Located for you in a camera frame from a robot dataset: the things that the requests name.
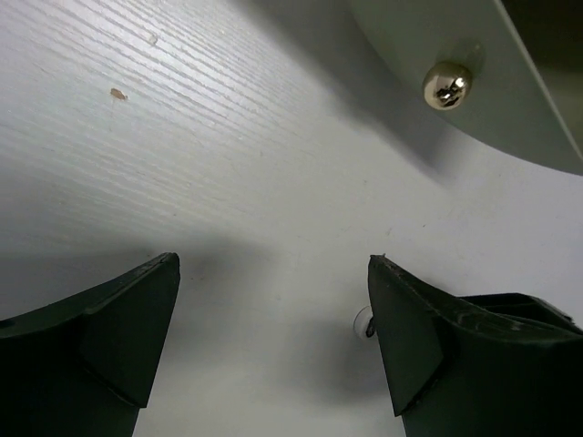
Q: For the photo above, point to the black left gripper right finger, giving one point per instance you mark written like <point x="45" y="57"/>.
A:
<point x="489" y="365"/>

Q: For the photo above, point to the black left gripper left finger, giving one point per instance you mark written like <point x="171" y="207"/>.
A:
<point x="86" y="365"/>

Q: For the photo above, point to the pink correction tape dispenser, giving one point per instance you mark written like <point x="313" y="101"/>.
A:
<point x="363" y="324"/>

